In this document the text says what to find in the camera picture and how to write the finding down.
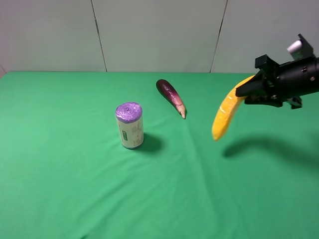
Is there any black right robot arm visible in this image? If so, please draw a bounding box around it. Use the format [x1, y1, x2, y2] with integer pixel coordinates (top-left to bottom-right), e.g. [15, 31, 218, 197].
[235, 55, 319, 110]

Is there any yellow banana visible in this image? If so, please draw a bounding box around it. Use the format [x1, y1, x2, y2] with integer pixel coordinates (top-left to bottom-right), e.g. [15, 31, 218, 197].
[212, 75, 254, 141]

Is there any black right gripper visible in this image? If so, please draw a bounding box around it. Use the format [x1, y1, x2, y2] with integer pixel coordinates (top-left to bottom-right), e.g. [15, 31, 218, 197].
[235, 55, 303, 109]

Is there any purple garbage bag roll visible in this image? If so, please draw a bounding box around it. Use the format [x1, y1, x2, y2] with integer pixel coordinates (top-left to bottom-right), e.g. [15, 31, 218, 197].
[115, 102, 144, 149]

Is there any purple eggplant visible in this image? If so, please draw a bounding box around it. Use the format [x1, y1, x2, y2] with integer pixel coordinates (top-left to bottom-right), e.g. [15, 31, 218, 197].
[156, 79, 186, 119]

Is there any green tablecloth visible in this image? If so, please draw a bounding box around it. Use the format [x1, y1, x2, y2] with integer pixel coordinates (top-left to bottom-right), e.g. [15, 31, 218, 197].
[0, 72, 319, 239]

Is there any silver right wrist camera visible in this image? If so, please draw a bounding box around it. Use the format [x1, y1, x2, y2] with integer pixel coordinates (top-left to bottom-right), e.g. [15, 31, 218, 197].
[287, 34, 315, 60]

